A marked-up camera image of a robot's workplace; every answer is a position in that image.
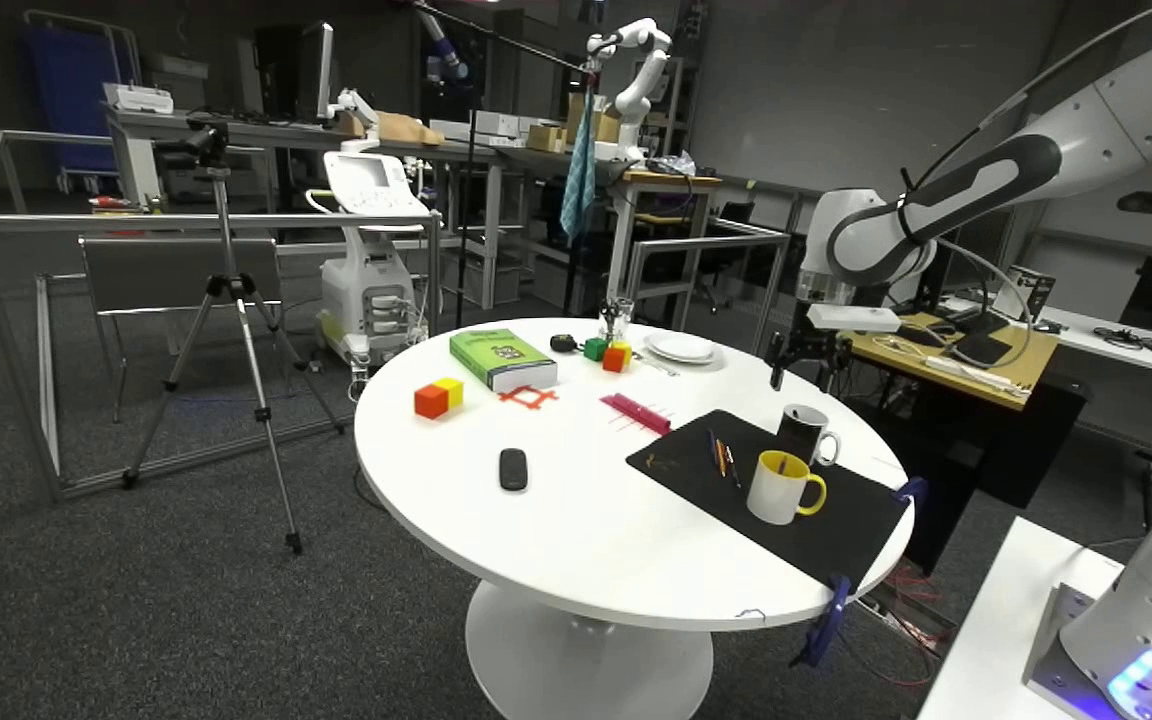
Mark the large white plate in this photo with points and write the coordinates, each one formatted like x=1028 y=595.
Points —
x=680 y=359

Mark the wooden desk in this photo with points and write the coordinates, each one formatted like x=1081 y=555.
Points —
x=939 y=364

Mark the orange red block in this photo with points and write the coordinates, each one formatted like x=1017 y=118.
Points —
x=616 y=359

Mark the aluminium frame railing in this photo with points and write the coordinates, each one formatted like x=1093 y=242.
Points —
x=202 y=223

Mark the red plastic bracket frame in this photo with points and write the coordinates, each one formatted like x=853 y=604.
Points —
x=530 y=397

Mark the orange pen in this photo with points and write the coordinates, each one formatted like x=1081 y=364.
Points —
x=726 y=462

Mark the blue tape strip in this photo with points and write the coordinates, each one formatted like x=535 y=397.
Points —
x=823 y=634
x=913 y=495

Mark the small white plate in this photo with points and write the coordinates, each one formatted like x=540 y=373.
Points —
x=680 y=347

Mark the black camera on tripod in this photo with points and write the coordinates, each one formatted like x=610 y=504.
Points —
x=209 y=140

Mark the light grey wrist camera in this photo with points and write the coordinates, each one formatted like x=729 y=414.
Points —
x=853 y=318

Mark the silver cutlery piece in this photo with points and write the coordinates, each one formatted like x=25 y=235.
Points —
x=653 y=364

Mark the white robot platform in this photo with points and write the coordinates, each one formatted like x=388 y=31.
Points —
x=991 y=625

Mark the cardboard box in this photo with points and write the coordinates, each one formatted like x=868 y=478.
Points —
x=549 y=136
x=404 y=131

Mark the green book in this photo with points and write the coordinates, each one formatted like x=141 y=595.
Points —
x=499 y=359

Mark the black computer mouse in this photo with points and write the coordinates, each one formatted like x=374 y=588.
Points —
x=512 y=468

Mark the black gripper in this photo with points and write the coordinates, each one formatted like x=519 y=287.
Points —
x=818 y=347

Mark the grey flat panel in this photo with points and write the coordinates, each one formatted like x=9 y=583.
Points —
x=176 y=275

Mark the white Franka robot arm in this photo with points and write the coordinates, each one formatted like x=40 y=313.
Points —
x=1003 y=174

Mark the white box device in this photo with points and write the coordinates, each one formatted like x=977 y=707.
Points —
x=138 y=134

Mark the grey camera tripod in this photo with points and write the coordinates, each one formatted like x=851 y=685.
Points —
x=254 y=363

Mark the clear glass holding utensils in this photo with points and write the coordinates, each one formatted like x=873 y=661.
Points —
x=616 y=325

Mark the small white background robot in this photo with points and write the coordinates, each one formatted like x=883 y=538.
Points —
x=643 y=82

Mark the blue cabinet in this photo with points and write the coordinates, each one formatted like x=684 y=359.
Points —
x=77 y=82

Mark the black rectangular mat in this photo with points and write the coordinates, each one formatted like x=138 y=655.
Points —
x=859 y=534

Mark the white equipment cart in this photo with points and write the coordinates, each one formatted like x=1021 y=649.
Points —
x=368 y=301

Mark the green block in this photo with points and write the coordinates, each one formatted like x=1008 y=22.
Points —
x=594 y=351

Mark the small red cube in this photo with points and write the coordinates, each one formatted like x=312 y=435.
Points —
x=428 y=402

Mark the small metal frame table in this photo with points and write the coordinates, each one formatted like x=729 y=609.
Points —
x=699 y=246

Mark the black boom stand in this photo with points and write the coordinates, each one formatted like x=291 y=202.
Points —
x=470 y=215

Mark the teal hanging cloth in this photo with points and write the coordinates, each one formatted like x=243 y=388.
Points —
x=577 y=182

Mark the silver grey pen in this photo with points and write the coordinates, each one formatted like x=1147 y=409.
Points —
x=718 y=452

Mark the small yellow cube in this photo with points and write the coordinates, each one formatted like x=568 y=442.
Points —
x=453 y=388

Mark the white table pedestal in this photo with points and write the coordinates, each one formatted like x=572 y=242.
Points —
x=577 y=661

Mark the pink ruler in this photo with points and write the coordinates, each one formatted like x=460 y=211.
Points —
x=636 y=414

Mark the small black object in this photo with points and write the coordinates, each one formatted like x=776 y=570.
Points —
x=565 y=340

